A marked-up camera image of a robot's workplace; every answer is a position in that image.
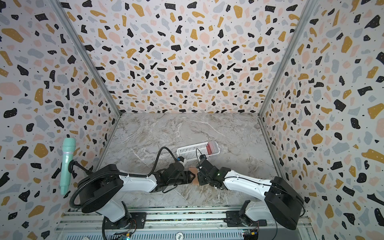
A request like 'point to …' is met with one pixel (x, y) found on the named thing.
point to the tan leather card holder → (194, 170)
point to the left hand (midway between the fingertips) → (198, 177)
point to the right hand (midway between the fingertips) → (203, 176)
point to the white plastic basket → (195, 151)
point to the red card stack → (212, 147)
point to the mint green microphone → (68, 149)
